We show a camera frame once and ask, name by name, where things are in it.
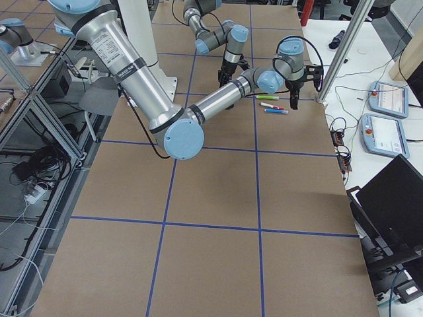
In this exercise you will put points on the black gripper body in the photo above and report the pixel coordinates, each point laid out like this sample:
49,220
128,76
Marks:
229,68
294,86

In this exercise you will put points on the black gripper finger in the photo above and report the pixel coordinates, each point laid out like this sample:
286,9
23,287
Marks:
294,99
224,76

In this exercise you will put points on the green highlighter pen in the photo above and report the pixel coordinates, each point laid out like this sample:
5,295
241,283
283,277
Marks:
267,97

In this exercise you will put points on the blue marker pen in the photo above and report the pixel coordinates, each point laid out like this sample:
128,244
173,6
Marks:
276,111

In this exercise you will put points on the red capped white marker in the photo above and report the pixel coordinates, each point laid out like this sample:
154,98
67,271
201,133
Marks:
271,106

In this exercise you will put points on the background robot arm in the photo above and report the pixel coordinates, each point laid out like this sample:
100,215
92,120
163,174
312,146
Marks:
17,41

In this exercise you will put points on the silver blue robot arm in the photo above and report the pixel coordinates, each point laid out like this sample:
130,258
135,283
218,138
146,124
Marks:
230,35
176,129

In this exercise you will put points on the upper orange black adapter box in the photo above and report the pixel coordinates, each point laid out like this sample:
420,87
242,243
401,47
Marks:
337,138

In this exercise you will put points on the lower teach pendant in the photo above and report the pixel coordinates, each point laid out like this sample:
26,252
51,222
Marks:
383,135

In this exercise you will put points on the teach pendant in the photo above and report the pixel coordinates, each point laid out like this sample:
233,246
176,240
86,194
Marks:
388,99
383,135

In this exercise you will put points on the upper teach pendant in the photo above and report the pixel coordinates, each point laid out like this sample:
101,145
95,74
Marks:
388,99

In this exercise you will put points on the grey office chair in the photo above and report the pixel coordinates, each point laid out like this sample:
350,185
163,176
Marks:
101,98

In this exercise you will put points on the brown paper table cover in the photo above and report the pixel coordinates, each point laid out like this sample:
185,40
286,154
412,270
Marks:
257,224

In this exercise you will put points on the black laptop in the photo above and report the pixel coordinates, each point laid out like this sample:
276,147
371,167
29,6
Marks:
392,200

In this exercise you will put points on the white power strip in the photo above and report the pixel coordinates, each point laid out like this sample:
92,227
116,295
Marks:
36,193

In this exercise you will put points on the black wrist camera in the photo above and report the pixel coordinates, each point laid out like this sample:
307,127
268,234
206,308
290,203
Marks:
314,73

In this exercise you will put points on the aluminium frame post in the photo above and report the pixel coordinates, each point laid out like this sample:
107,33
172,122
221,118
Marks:
352,30

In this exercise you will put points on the aluminium frame structure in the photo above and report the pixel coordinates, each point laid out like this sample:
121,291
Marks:
44,141

